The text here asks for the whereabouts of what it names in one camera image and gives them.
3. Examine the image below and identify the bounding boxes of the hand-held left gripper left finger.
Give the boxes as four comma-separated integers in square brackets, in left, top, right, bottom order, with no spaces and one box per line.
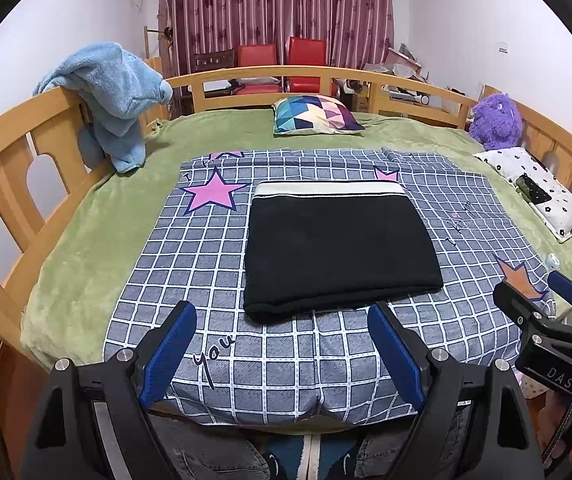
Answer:
[18,300,199,480]

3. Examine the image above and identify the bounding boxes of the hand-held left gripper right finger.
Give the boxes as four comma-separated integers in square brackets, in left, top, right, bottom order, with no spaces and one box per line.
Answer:
[367,301,546,480]

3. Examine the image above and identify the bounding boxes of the black pants with white stripe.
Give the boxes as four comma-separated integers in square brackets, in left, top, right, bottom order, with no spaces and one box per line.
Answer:
[242,181,444,323]

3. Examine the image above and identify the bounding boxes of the person's right hand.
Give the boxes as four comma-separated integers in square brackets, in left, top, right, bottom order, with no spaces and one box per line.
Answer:
[540,390,572,468]

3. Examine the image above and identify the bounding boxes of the white flower-print pillow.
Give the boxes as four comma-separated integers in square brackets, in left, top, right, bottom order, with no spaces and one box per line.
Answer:
[473,147,572,244]

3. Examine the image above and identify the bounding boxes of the grey checked blanket with stars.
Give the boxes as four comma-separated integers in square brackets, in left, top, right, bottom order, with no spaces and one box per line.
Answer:
[103,146,556,428]

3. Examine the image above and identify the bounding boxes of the dark green cloth item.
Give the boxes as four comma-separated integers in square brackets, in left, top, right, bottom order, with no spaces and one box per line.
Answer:
[516,174,550,207]

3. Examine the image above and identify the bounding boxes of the blue patterned slipper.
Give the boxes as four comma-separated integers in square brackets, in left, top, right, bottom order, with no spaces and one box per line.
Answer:
[316,437,359,480]
[266,437,307,480]

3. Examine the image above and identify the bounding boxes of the green fleece blanket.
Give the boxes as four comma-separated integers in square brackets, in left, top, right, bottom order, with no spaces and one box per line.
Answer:
[18,110,572,368]

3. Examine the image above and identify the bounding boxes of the purple plush toy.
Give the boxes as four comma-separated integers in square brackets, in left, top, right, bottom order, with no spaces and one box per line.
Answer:
[468,92,524,151]

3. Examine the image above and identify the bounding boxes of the cardboard box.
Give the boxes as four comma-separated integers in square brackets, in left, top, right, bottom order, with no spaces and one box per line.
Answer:
[351,80,371,111]

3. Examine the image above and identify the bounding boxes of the colourful geometric pillow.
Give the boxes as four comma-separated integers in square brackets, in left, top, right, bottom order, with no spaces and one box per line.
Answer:
[272,94,367,136]

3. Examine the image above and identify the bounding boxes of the pile of clutter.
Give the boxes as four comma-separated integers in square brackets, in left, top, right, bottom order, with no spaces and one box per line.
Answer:
[363,45,466,111]

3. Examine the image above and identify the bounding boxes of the light blue fleece towel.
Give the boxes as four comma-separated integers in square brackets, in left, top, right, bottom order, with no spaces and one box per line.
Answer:
[33,42,174,175]

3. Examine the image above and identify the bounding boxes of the dark wooden chair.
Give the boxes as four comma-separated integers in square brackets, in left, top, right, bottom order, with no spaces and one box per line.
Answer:
[190,50,237,73]

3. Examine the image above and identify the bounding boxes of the wooden coat rack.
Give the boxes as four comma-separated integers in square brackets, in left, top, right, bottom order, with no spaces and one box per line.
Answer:
[142,25,174,121]

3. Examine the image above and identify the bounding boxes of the red chair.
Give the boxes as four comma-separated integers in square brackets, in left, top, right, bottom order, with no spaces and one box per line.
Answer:
[238,44,281,86]
[286,36,339,96]

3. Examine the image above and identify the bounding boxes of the maroon flowered curtain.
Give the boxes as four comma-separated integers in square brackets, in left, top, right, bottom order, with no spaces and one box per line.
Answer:
[158,0,395,78]

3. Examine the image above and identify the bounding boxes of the wooden bed frame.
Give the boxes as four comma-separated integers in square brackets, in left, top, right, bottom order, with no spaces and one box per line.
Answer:
[0,57,572,480]

